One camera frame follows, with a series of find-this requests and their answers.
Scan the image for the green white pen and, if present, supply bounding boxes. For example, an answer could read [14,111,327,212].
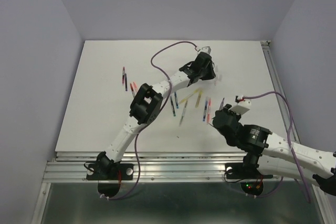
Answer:
[179,100,188,126]

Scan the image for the dark green pen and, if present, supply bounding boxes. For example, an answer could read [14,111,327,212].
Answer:
[170,96,176,116]

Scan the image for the magenta pen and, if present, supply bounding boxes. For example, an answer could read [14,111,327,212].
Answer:
[122,67,125,85]

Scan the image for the purple pen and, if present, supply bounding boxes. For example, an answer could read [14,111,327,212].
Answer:
[124,73,128,92]

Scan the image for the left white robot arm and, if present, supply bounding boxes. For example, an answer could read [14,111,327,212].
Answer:
[96,52,215,179]

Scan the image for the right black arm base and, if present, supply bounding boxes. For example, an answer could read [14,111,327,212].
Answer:
[223,153,273,197]

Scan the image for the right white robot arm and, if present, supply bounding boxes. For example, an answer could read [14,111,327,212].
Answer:
[213,104,335,196]

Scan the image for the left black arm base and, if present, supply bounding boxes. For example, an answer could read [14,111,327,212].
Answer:
[83,152,134,200]

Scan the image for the yellow pen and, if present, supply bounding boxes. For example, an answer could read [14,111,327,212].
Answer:
[179,88,202,103]
[195,89,203,108]

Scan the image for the light red pen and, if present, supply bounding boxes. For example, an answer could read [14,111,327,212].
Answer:
[206,98,212,124]

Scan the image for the dark blue pen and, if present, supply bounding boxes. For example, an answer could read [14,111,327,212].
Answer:
[202,97,209,122]

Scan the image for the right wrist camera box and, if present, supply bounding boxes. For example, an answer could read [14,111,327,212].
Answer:
[229,95,251,115]

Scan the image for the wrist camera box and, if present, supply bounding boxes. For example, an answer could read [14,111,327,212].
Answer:
[229,95,251,115]
[199,46,212,55]

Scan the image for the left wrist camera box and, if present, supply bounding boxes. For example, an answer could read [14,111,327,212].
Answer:
[199,46,212,55]

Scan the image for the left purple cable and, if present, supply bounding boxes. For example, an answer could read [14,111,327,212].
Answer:
[106,41,202,200]

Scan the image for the purple cable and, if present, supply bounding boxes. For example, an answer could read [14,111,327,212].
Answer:
[106,41,202,200]
[245,91,312,204]

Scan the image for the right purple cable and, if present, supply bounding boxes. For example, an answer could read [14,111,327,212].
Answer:
[245,91,312,204]

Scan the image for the aluminium right side rail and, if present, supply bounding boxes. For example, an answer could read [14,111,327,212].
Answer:
[260,41,290,130]

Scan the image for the aluminium front rail frame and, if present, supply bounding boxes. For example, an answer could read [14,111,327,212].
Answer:
[41,150,323,183]

